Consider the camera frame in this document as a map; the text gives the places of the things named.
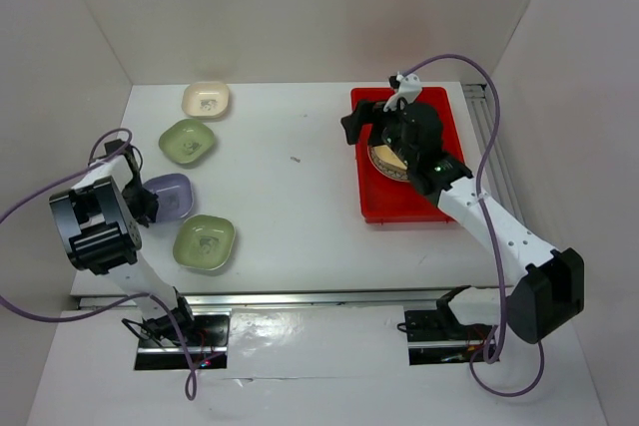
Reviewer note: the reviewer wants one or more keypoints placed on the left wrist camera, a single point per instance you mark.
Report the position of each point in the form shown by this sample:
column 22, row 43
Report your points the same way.
column 117, row 147

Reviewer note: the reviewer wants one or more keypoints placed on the aluminium front rail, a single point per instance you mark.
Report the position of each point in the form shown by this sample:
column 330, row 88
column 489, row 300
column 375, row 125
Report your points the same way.
column 316, row 298

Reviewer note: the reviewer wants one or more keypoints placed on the purple square panda plate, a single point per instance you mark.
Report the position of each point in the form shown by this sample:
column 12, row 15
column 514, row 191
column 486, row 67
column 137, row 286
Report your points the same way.
column 175, row 196

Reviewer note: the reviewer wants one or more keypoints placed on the round floral brown-rimmed plate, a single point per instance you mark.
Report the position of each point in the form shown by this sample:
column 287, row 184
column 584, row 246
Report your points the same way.
column 393, row 172

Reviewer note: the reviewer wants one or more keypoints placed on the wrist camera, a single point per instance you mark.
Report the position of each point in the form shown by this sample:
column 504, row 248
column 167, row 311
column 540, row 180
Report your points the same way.
column 117, row 147
column 406, row 88

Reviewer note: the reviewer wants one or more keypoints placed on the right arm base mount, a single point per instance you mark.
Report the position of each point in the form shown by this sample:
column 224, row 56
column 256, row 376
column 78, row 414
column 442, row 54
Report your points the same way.
column 435, row 339

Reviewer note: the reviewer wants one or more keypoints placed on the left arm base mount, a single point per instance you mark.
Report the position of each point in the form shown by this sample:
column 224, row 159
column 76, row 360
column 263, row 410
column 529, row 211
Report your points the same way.
column 207, row 344

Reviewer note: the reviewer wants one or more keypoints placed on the yellow square panda plate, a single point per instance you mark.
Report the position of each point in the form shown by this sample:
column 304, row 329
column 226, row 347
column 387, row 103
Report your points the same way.
column 385, row 154

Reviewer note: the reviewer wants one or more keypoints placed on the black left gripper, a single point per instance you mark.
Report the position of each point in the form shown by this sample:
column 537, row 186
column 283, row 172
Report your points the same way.
column 148, row 207

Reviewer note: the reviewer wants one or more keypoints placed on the cream square panda plate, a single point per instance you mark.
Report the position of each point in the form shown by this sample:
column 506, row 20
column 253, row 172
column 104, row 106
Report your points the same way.
column 206, row 100

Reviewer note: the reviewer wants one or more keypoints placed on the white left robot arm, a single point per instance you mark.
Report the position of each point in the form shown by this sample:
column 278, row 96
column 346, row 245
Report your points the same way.
column 99, row 221

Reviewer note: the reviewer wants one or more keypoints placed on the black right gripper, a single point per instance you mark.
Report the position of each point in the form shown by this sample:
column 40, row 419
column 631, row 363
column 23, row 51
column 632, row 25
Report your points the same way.
column 365, row 113

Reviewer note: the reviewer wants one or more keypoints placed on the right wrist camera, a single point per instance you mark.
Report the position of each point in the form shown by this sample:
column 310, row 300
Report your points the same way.
column 406, row 88

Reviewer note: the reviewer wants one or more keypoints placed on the green square panda plate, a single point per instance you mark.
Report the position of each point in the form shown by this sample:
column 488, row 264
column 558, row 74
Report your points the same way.
column 204, row 242
column 186, row 141

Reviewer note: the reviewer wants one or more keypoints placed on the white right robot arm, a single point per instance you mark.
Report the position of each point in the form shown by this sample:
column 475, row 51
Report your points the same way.
column 539, row 289

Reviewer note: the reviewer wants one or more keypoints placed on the red plastic bin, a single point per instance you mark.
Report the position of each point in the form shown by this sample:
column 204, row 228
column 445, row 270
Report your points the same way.
column 384, row 200

